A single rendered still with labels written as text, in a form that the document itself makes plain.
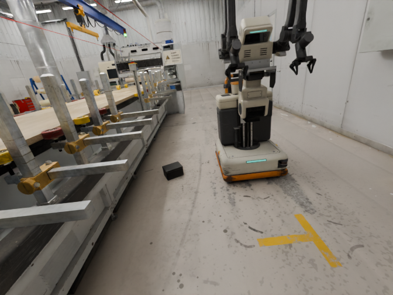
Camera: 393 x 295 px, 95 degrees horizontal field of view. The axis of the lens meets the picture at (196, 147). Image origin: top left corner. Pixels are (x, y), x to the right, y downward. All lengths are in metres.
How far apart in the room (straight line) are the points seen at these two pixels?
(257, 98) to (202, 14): 10.28
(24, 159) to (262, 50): 1.54
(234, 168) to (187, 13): 10.59
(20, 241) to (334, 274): 1.38
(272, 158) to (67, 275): 1.67
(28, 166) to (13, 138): 0.10
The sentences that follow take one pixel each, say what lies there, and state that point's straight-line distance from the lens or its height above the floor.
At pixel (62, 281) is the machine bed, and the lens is 1.35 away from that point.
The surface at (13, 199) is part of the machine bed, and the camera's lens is 1.06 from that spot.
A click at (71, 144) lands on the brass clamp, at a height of 0.85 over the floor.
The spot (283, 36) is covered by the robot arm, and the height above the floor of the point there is 1.23.
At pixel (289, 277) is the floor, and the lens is 1.31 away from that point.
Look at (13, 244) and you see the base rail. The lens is 0.76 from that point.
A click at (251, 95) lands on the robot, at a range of 1.64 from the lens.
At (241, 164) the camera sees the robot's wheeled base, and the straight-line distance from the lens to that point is 1.74.
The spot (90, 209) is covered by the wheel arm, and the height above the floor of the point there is 0.82.
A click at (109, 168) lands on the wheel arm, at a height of 0.80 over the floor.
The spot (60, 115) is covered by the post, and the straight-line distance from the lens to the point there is 0.97.
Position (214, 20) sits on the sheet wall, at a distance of 11.75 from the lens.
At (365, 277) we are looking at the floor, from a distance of 1.45.
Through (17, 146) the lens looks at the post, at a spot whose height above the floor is 0.94.
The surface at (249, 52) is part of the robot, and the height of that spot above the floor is 1.16.
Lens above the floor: 1.09
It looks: 23 degrees down
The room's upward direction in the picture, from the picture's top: 7 degrees counter-clockwise
